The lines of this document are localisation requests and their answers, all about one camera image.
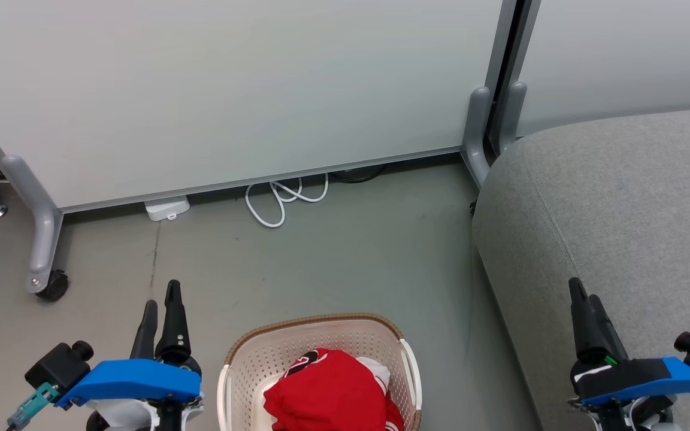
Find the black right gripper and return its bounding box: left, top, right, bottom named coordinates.
left=568, top=277, right=631, bottom=387

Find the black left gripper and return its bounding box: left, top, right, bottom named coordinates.
left=130, top=280, right=203, bottom=379

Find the red and white jersey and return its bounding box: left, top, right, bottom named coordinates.
left=263, top=348, right=406, bottom=431

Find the grey fabric sofa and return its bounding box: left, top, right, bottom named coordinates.
left=471, top=106, right=690, bottom=431

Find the white perforated laundry basket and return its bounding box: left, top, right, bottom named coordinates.
left=217, top=312, right=423, bottom=431

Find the black caster wheel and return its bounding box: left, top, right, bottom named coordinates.
left=36, top=269, right=71, bottom=302

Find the white power adapter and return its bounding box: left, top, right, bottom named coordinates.
left=144, top=195, right=192, bottom=223

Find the grey partition leg with caster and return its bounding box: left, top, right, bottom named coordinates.
left=0, top=154, right=63, bottom=295

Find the grey curved partition leg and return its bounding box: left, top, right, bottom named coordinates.
left=497, top=81, right=528, bottom=156
left=461, top=86, right=494, bottom=188

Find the wide white partition panel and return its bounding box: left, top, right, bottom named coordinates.
left=0, top=0, right=520, bottom=214

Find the narrow white partition panel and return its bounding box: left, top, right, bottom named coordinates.
left=504, top=0, right=690, bottom=138

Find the blue left camera bracket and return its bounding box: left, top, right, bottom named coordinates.
left=55, top=358, right=202, bottom=410

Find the blue camera bracket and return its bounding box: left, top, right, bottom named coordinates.
left=55, top=358, right=202, bottom=410
left=574, top=357, right=690, bottom=409

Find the blue right camera bracket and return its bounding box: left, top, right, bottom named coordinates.
left=574, top=357, right=690, bottom=409

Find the teal left camera connector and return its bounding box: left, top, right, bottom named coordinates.
left=6, top=383, right=62, bottom=431

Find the white looped cable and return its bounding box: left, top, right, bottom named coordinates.
left=244, top=173, right=330, bottom=229

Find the black floor cable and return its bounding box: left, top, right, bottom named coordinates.
left=328, top=164, right=388, bottom=184

